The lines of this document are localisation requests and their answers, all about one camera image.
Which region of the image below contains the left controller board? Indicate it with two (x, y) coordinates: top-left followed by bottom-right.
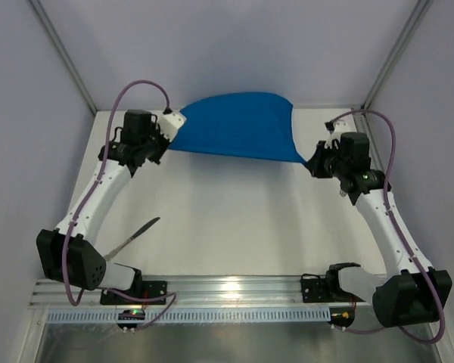
(117, 309), (145, 331)

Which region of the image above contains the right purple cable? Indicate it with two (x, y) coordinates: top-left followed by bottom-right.
(327, 109), (448, 345)

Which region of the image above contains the blue cloth napkin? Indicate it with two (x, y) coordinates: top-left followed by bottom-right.
(169, 92), (304, 163)

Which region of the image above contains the silver table knife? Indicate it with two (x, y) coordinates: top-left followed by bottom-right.
(104, 217), (160, 262)

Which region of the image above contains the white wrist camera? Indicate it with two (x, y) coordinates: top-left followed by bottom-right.
(158, 112), (186, 142)
(324, 119), (351, 149)

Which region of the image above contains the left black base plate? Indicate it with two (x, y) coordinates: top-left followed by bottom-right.
(100, 280), (168, 306)

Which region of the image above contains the aluminium rail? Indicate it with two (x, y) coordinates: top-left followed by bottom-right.
(350, 106), (402, 228)
(29, 275), (379, 309)

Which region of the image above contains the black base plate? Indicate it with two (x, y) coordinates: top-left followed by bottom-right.
(300, 273), (362, 303)
(100, 280), (168, 306)

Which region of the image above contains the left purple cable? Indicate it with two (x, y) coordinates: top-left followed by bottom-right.
(62, 79), (179, 329)

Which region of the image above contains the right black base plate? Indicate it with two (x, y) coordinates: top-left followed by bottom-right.
(300, 273), (362, 303)

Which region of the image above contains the slotted grey cable duct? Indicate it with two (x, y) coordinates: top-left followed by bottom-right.
(46, 306), (329, 324)

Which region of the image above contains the right side aluminium rail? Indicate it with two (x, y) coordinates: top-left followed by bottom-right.
(350, 106), (402, 228)

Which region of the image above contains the aluminium frame post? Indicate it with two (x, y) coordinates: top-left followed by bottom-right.
(26, 0), (98, 116)
(362, 0), (433, 109)

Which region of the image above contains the controller board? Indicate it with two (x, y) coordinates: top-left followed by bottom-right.
(328, 308), (356, 328)
(117, 309), (145, 331)

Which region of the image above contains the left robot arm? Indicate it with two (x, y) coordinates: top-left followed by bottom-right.
(36, 110), (185, 290)

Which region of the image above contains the purple cable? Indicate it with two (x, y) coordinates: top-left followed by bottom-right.
(327, 109), (448, 345)
(62, 79), (179, 329)

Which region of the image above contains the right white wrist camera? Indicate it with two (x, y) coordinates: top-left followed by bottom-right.
(324, 119), (351, 149)

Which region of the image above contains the left aluminium frame post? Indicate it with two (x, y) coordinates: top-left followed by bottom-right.
(26, 0), (98, 116)

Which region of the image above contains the right controller board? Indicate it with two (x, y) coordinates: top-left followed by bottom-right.
(328, 308), (356, 328)

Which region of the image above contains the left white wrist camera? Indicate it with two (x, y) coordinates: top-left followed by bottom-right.
(158, 112), (186, 142)

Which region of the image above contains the aluminium front rail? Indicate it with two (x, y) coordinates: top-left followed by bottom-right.
(29, 275), (379, 309)

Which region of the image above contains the right aluminium frame post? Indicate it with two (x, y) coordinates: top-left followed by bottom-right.
(362, 0), (433, 109)

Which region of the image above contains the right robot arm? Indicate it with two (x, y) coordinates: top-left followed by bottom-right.
(305, 131), (452, 327)

